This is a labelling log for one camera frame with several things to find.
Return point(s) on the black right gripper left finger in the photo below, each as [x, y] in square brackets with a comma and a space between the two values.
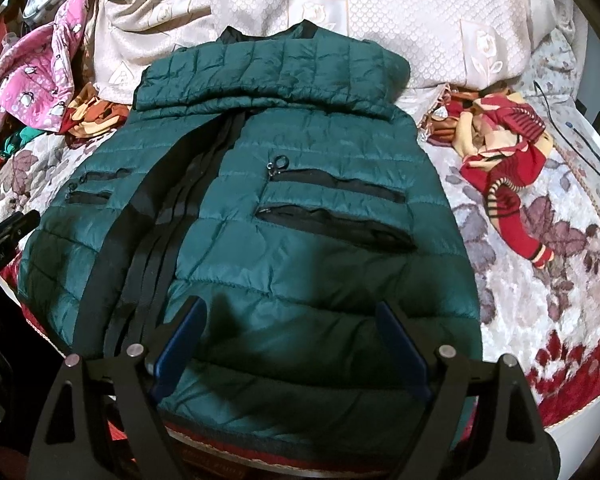
[101, 421]

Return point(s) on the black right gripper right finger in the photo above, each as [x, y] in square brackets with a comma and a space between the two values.
[480, 420]

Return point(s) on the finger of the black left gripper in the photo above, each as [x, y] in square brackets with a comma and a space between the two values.
[12, 230]

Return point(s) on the dark green puffer jacket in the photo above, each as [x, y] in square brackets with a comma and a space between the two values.
[277, 180]

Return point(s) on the green cloth piece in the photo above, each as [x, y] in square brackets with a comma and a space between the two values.
[20, 139]

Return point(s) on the pink penguin print cloth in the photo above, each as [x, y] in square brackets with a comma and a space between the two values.
[36, 80]

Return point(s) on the beige patterned quilt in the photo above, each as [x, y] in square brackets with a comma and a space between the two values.
[471, 43]

